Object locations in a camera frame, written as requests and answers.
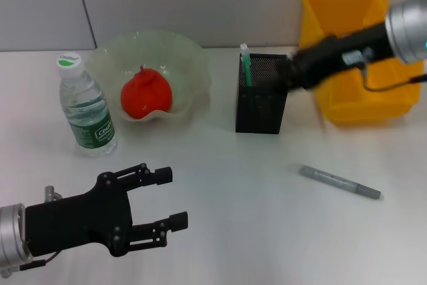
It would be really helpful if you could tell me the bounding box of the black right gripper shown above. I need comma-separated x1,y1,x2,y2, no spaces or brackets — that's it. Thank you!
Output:
280,21,394,94

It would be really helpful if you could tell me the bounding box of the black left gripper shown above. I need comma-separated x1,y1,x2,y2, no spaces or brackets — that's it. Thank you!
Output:
25,162,189,258

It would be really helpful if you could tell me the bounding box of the green pen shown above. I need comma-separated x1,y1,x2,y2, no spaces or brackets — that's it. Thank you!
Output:
240,43,253,87

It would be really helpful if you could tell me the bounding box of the red pumpkin toy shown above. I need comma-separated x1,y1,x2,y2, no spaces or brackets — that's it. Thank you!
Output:
120,63,173,119

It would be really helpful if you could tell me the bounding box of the grey pen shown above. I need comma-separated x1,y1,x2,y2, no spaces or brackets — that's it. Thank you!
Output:
298,164,382,200

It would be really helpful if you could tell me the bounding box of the clear green-label water bottle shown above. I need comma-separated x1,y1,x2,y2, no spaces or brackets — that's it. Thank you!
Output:
55,51,118,158

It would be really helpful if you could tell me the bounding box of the black mesh pen holder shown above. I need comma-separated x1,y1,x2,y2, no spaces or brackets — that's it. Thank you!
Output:
235,53,290,135

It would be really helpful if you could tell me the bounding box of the pale green glass fruit bowl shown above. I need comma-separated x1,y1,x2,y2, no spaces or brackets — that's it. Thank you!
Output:
87,30,213,124

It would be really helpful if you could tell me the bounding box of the yellow plastic bin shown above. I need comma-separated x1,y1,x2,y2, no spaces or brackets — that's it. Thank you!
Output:
298,0,422,127

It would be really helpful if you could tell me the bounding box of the right gripper cable with plugs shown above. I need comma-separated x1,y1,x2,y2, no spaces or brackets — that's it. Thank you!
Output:
361,63,427,93

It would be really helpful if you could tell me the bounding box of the gripper cable with plugs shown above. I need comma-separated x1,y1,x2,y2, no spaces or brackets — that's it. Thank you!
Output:
18,184,64,272
361,63,427,93

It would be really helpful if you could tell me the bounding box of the left gripper cable with plugs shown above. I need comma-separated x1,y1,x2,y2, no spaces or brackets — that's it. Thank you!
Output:
18,184,64,272

